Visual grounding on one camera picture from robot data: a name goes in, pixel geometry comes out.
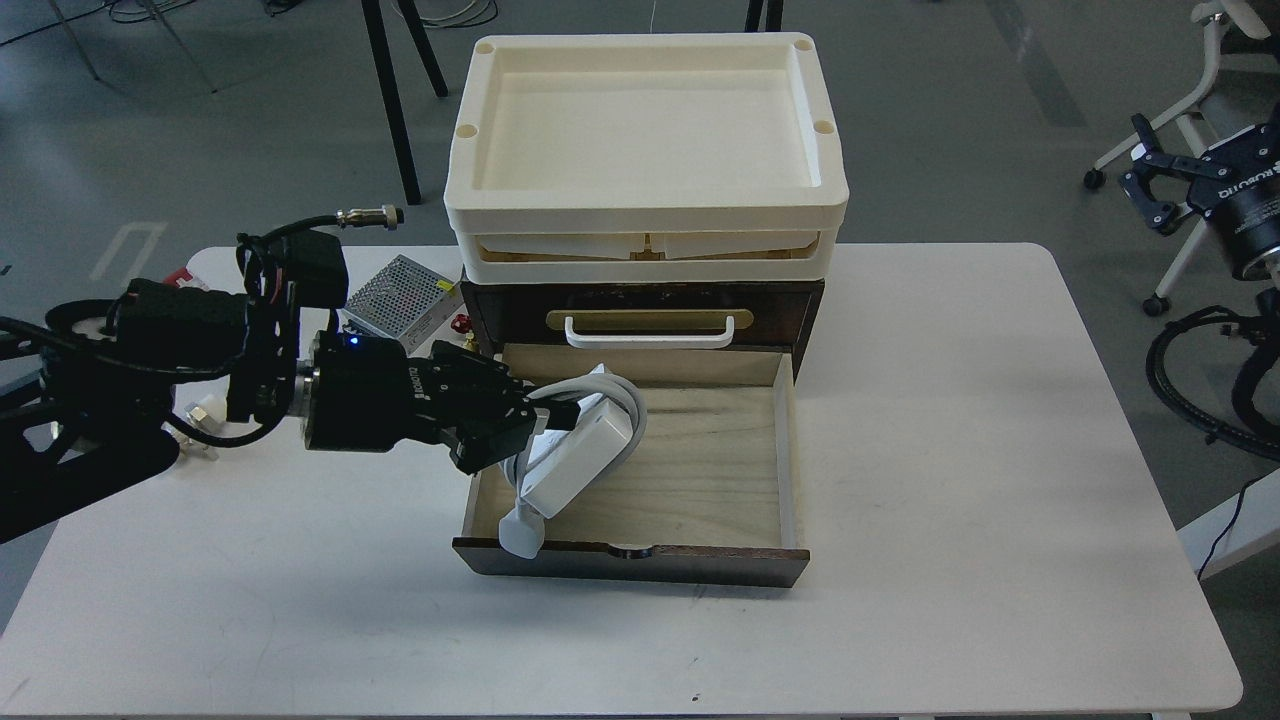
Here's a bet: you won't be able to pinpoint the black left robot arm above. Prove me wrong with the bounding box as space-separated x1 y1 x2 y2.
3 205 580 541

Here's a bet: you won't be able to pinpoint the white red circuit breaker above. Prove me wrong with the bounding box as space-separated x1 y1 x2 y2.
163 266 210 291

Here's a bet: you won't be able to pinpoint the black table leg left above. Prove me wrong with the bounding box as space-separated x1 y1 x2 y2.
360 1 449 206

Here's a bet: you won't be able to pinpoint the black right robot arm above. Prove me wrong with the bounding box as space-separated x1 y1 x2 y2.
1120 114 1279 459

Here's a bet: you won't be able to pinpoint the black table leg right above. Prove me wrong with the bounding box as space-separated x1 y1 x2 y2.
742 0 785 33

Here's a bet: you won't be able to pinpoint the black corrugated cable loop right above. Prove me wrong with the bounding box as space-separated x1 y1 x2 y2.
1146 305 1280 462

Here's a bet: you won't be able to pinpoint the open wooden drawer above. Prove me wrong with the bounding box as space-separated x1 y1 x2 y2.
452 343 810 588

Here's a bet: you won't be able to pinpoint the metal mesh power supply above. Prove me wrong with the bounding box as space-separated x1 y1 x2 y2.
340 255 465 354

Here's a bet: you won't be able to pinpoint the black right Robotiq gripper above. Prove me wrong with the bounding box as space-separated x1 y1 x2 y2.
1119 113 1280 283

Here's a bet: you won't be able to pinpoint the brass valve red handle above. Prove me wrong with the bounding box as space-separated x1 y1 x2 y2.
451 313 480 354

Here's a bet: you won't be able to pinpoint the dark wooden cabinet body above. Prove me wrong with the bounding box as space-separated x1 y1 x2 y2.
461 281 826 387

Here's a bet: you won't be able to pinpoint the white charger with cable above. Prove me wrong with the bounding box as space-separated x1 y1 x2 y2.
498 363 646 559

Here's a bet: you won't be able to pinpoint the cream plastic stacking tray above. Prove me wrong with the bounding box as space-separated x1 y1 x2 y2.
443 32 850 284

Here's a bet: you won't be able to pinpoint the metal fitting white caps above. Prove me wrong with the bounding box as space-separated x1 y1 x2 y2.
166 395 227 462

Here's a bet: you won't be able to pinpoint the white upper drawer handle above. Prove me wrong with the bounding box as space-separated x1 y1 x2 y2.
563 315 736 350

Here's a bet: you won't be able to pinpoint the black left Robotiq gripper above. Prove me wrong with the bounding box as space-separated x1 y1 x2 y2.
303 331 580 474

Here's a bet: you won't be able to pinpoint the black table leg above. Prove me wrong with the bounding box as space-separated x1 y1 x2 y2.
360 1 449 206
742 0 785 33

